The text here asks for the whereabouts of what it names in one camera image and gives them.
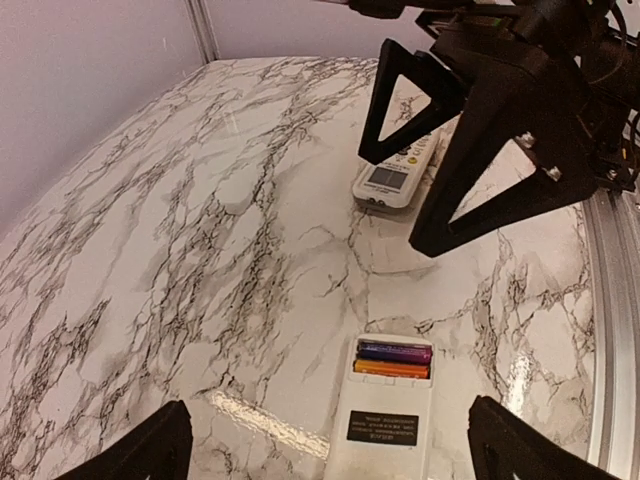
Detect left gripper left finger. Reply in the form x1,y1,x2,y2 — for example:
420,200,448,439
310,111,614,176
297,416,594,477
58,400,193,480

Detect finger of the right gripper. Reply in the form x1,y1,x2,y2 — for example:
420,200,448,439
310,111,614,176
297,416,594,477
358,39,466,165

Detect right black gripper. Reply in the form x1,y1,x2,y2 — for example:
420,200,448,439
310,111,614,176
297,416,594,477
349,0,640,260

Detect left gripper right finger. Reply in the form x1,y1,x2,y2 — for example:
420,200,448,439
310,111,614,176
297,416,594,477
467,396,613,480

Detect white remote control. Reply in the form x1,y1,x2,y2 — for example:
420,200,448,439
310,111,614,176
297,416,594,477
324,333,436,479

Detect white battery cover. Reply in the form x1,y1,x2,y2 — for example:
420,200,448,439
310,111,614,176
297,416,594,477
370,237,437,274

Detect small white AC remote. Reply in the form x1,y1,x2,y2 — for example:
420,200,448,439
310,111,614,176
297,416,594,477
352,130,441,213

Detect orange battery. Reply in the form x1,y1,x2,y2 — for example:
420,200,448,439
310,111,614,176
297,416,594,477
353,360,430,380

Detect purple battery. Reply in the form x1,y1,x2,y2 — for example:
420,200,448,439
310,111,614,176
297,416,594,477
356,340,433,365

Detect front aluminium rail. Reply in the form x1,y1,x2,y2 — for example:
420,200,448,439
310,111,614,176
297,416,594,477
583,191,639,479

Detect right aluminium frame post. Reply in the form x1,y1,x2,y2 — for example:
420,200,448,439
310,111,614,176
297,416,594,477
185,0,219,64

